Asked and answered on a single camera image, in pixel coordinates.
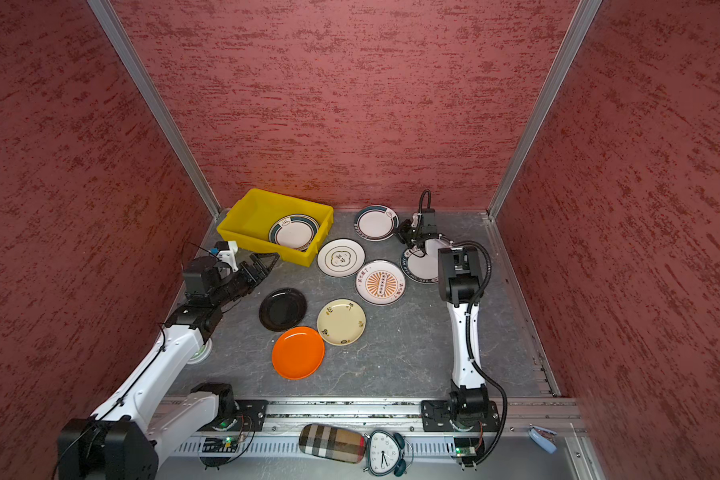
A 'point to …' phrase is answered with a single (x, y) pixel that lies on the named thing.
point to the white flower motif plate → (341, 258)
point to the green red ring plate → (377, 223)
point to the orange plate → (298, 352)
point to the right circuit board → (466, 446)
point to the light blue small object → (544, 437)
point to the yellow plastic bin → (251, 215)
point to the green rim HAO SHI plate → (423, 267)
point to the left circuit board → (227, 444)
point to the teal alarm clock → (387, 454)
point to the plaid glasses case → (332, 442)
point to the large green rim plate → (296, 231)
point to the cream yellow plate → (341, 322)
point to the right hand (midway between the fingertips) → (388, 231)
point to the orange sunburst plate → (379, 282)
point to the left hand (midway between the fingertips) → (274, 267)
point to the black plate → (281, 308)
